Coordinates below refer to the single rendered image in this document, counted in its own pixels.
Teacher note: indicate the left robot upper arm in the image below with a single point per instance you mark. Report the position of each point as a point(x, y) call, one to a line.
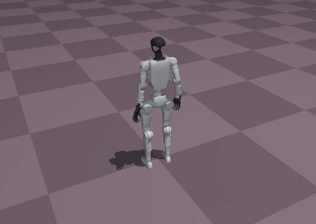
point(143, 67)

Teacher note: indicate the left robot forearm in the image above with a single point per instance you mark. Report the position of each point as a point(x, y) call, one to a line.
point(140, 98)

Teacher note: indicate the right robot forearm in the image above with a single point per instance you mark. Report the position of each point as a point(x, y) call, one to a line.
point(178, 90)

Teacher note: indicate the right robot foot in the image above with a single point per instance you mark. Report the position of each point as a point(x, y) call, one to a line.
point(167, 159)

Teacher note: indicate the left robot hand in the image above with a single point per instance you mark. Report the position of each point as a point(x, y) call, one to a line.
point(136, 113)

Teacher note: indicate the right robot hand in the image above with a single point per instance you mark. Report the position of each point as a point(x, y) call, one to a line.
point(177, 102)

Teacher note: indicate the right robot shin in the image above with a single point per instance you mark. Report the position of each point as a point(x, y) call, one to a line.
point(167, 142)

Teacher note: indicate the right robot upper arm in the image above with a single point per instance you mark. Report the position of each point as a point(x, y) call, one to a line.
point(175, 71)

